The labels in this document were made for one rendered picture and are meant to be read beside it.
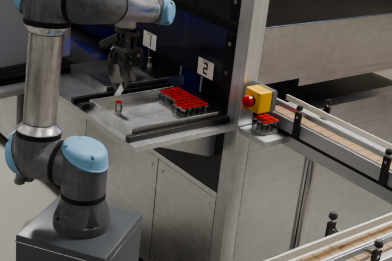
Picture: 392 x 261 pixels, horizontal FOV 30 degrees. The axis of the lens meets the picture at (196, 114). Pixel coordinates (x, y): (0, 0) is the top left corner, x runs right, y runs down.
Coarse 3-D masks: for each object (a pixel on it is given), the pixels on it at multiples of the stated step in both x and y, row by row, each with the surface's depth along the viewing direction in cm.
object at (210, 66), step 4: (200, 60) 251; (204, 60) 249; (200, 64) 252; (204, 64) 250; (208, 64) 248; (212, 64) 246; (200, 68) 252; (208, 68) 248; (212, 68) 247; (200, 72) 252; (208, 72) 249; (212, 72) 247; (204, 76) 251; (208, 76) 249; (212, 76) 247
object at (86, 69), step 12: (144, 60) 292; (72, 72) 271; (84, 72) 265; (96, 72) 276; (120, 72) 279; (144, 72) 281; (156, 72) 283; (96, 84) 258; (108, 84) 265; (132, 84) 260; (144, 84) 263
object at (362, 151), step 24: (288, 96) 248; (288, 120) 237; (312, 120) 232; (336, 120) 233; (288, 144) 239; (312, 144) 230; (336, 144) 222; (360, 144) 218; (384, 144) 219; (336, 168) 224; (360, 168) 216; (384, 168) 208; (384, 192) 210
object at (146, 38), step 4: (144, 32) 276; (148, 32) 274; (144, 36) 276; (148, 36) 274; (152, 36) 272; (156, 36) 270; (144, 40) 277; (148, 40) 274; (152, 40) 272; (144, 44) 277; (148, 44) 275; (152, 44) 273; (152, 48) 273
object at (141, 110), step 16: (112, 96) 246; (128, 96) 250; (144, 96) 254; (96, 112) 238; (112, 112) 241; (128, 112) 242; (144, 112) 244; (160, 112) 245; (128, 128) 224; (144, 128) 225
